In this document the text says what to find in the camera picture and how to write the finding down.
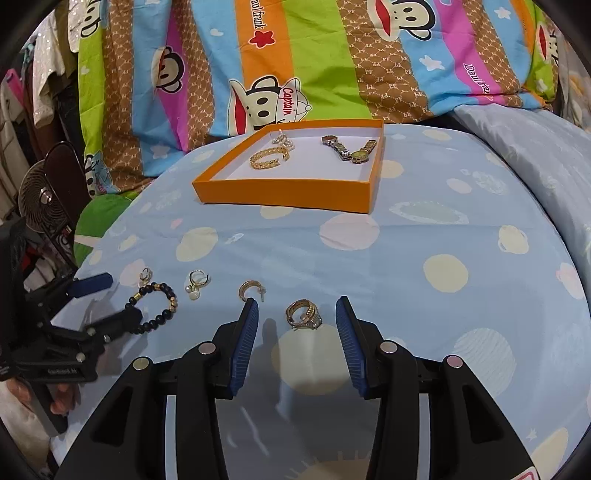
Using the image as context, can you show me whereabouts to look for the hanging clothes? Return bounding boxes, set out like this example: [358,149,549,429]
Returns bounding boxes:
[0,0,88,222]

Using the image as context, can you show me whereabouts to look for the beige cloth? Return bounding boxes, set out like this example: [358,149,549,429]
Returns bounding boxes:
[556,46,591,130]

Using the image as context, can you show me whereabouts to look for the gold crystal ring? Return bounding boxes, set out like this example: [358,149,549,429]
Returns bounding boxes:
[285,299,322,331]

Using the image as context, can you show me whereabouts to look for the gold chain bracelet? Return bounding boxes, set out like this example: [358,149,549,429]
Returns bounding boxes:
[249,147,291,171]

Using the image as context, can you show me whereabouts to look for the gold half hoop earring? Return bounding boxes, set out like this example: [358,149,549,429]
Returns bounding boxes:
[238,279,267,303]

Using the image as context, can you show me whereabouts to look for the black desk fan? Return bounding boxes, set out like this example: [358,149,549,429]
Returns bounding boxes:
[17,142,90,274]

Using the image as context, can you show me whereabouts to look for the gold face wristwatch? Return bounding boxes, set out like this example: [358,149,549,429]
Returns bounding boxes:
[349,138,378,165]

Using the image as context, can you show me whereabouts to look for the orange cardboard box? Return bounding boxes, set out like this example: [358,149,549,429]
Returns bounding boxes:
[191,119,386,214]

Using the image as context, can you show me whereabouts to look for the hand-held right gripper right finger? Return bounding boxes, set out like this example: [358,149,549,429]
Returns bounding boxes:
[335,295,536,480]

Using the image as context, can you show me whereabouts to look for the green cushion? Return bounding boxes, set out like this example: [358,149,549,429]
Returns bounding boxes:
[74,194,139,268]

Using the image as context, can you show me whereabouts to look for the light blue dotted bedsheet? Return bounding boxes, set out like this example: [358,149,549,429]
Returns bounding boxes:
[46,120,591,480]

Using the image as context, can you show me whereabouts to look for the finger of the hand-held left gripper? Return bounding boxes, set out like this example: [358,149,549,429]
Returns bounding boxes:
[25,272,114,319]
[48,306,145,357]

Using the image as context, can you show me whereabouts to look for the black bead bracelet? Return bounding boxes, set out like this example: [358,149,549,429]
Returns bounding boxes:
[126,281,178,335]

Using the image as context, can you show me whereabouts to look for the brown face wristwatch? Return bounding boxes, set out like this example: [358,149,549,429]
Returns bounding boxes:
[321,134,351,162]

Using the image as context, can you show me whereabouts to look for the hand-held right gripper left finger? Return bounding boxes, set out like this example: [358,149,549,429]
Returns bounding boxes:
[54,298,260,480]

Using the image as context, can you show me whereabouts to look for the person's left hand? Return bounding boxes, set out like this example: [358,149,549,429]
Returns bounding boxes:
[8,382,82,417]

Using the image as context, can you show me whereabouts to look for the gold pearl ring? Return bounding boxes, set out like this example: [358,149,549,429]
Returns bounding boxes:
[187,270,211,301]

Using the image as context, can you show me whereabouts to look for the striped cartoon blanket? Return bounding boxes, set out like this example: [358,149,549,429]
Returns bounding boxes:
[69,0,561,199]

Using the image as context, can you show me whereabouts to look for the pale blue pillow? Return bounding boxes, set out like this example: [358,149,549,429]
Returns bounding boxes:
[455,104,591,278]

